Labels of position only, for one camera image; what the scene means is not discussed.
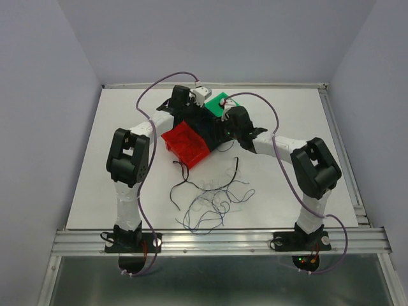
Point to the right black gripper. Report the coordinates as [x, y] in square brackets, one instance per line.
[218, 129]

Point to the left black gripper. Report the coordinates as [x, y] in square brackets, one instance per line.
[197, 116]

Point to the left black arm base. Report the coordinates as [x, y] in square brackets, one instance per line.
[133, 249]

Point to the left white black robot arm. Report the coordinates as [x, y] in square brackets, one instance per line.
[128, 159]

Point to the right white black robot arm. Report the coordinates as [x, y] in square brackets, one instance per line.
[316, 172]

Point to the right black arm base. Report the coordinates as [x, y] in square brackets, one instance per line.
[309, 246]

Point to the black plastic bin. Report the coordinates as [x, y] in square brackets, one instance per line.
[209, 128]

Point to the green plastic bin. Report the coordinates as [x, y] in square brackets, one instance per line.
[212, 109]

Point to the red plastic bin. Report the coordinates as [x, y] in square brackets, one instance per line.
[186, 145]

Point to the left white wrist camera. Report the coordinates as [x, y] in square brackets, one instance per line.
[199, 94]

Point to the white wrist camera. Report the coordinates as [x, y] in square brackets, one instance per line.
[226, 104]
[199, 94]

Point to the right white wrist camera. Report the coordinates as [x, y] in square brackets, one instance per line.
[226, 104]

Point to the back aluminium rail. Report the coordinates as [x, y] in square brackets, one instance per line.
[220, 85]

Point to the aluminium rail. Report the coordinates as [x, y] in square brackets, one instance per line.
[347, 171]
[217, 243]
[220, 85]

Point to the right side aluminium rail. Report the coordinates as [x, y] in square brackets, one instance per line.
[347, 171]

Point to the front aluminium rail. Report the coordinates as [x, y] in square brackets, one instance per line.
[217, 243]

